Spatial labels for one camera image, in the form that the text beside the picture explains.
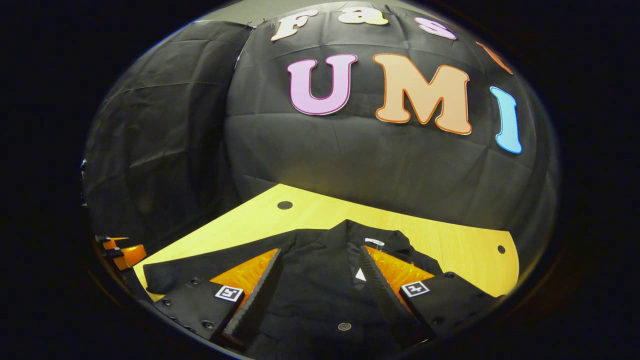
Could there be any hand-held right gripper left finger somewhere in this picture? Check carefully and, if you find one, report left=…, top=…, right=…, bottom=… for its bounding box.
left=150, top=248, right=284, bottom=351

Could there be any black backdrop cloth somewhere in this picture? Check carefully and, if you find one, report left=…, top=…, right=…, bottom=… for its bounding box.
left=82, top=0, right=558, bottom=281

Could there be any black buttoned garment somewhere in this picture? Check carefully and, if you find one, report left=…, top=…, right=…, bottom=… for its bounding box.
left=142, top=219, right=446, bottom=360

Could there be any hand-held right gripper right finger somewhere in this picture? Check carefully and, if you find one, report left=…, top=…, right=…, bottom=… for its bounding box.
left=358, top=245, right=503, bottom=346

